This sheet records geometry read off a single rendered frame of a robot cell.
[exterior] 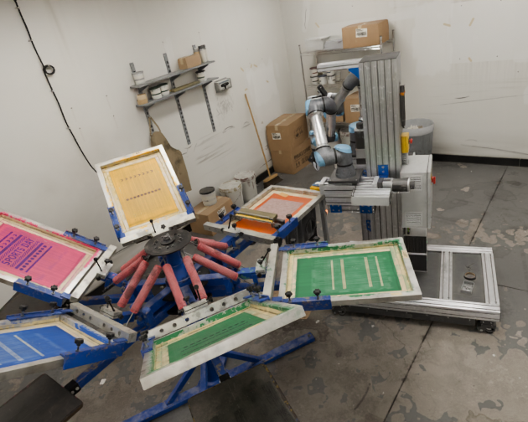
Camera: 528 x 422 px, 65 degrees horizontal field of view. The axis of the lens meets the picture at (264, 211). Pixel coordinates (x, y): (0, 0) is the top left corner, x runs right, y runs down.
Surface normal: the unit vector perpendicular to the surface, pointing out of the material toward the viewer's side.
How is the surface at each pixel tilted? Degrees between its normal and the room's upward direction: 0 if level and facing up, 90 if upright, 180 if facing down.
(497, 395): 0
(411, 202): 90
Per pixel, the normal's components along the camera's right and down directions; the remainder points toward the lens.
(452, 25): -0.58, 0.47
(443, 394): -0.18, -0.87
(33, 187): 0.79, 0.14
